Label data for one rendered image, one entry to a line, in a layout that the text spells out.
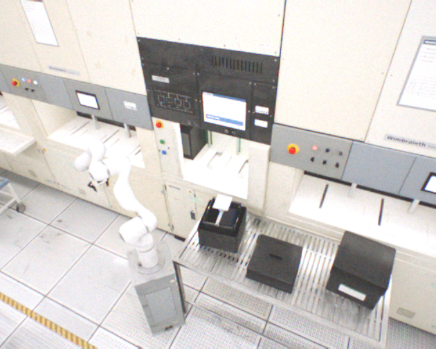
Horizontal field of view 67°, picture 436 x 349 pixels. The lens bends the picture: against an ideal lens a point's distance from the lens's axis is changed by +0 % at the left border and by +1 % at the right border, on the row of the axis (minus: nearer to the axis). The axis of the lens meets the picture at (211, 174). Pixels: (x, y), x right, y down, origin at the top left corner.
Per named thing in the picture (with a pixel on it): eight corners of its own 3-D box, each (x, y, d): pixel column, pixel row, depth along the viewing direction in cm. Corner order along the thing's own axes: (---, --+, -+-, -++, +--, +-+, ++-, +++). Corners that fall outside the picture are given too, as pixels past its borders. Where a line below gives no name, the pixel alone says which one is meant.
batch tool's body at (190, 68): (171, 242, 321) (131, 39, 192) (213, 181, 384) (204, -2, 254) (256, 275, 290) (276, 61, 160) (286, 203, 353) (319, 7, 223)
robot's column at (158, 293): (151, 336, 254) (131, 286, 204) (145, 304, 274) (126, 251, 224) (186, 324, 260) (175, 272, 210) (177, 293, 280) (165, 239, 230)
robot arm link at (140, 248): (158, 245, 204) (151, 220, 188) (131, 262, 195) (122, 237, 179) (148, 233, 211) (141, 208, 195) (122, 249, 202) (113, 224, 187)
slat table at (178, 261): (183, 313, 267) (171, 260, 217) (214, 255, 307) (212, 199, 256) (350, 393, 221) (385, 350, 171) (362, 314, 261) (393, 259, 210)
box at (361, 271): (323, 289, 197) (331, 265, 180) (335, 253, 215) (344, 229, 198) (374, 311, 186) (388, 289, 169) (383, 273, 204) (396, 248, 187)
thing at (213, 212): (214, 217, 242) (212, 186, 221) (241, 223, 237) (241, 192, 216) (203, 243, 225) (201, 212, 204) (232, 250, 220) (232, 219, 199)
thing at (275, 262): (244, 277, 205) (245, 265, 197) (259, 241, 225) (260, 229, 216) (291, 294, 196) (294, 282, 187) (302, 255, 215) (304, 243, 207)
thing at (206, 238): (210, 215, 245) (209, 199, 233) (246, 223, 238) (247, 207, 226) (198, 244, 225) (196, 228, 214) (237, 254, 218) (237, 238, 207)
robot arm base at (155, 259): (138, 278, 208) (132, 261, 196) (133, 254, 222) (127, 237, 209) (167, 269, 212) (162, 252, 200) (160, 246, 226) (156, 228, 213)
